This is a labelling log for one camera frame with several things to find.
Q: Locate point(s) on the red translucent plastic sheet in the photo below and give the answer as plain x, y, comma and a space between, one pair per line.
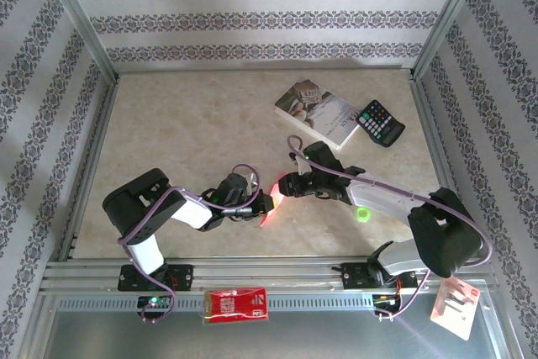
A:
275, 198

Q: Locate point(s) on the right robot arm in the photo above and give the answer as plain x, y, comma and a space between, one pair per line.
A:
445, 233

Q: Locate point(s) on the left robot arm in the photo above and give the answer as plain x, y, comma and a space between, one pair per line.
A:
134, 207

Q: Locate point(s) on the green tape roll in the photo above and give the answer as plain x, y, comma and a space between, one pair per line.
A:
357, 216

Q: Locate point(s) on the white paperback book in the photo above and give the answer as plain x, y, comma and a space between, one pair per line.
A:
311, 107

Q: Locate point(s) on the black calculator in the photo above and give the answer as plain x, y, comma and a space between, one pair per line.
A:
380, 123

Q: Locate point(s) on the red packet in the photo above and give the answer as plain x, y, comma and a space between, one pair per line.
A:
235, 304

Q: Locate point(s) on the small circuit board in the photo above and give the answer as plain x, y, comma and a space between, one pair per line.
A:
153, 302
384, 301

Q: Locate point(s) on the grey metal tray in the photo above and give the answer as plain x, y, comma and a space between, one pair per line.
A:
294, 338

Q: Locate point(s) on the pink blister pack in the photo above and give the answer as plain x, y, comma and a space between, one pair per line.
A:
454, 313

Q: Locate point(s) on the long aluminium mounting rail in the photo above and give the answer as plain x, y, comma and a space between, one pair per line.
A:
269, 270

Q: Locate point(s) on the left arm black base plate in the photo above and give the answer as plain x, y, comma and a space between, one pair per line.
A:
180, 277

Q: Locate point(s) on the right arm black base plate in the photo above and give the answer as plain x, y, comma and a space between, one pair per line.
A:
353, 277

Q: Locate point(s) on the thin aluminium wall rail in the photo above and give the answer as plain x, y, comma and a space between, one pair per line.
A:
252, 69

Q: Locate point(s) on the aluminium frame side rail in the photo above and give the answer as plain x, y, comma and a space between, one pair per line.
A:
98, 144
441, 165

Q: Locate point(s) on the aluminium frame post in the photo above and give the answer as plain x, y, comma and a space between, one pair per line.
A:
80, 18
446, 18

